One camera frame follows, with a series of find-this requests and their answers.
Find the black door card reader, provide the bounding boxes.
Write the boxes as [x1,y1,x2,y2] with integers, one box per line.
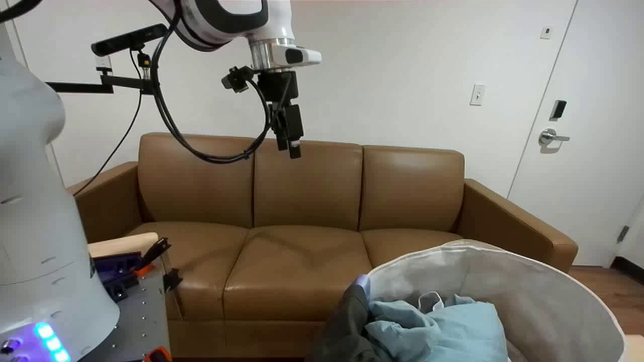
[549,101,567,120]

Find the beige block on table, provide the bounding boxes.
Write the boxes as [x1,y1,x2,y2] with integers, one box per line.
[87,230,158,257]

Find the light blue t-shirt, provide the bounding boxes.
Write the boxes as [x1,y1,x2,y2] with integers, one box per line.
[364,294,509,362]

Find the white door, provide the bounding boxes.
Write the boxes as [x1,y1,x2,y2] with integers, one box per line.
[509,0,644,266]

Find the grey perforated robot table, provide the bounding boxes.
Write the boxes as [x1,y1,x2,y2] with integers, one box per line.
[81,271,172,362]

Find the black camera on mount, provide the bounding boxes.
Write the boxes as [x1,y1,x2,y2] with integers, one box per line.
[49,23,166,95]

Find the dark green garment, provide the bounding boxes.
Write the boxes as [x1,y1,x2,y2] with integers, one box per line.
[306,284,375,362]

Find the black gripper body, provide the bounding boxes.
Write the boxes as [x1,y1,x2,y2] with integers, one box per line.
[257,70,304,150]

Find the white light switch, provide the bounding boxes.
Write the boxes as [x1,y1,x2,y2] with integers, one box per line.
[468,84,485,107]

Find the silver door handle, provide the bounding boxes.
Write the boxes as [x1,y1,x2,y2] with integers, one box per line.
[537,128,566,149]

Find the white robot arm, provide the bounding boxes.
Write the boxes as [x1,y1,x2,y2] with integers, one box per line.
[0,0,321,362]

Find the brown leather couch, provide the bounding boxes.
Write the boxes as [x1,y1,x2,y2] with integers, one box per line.
[76,132,577,360]

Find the white fabric laundry bag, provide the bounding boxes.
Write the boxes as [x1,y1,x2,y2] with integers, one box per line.
[367,239,628,362]

